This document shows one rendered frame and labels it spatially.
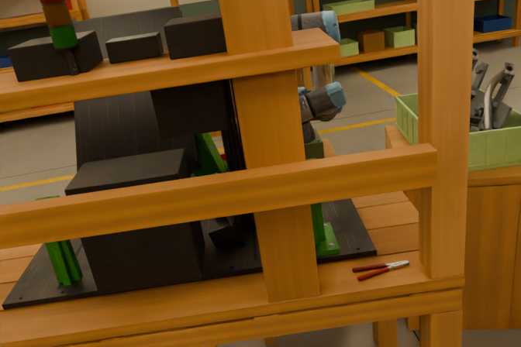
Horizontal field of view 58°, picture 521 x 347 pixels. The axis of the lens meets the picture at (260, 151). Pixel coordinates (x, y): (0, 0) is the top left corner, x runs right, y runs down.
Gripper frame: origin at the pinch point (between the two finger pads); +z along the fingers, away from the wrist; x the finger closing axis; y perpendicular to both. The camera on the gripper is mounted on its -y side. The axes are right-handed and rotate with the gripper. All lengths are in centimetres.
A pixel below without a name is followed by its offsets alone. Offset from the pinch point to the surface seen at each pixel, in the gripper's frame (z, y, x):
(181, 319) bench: 29, -43, 4
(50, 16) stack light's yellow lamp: 19, 15, 58
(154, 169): 20.6, -5.8, 17.1
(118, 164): 31.6, 1.5, 13.9
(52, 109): 272, 320, -365
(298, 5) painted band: -89, 371, -441
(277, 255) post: -2.1, -37.5, 9.1
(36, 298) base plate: 70, -23, 3
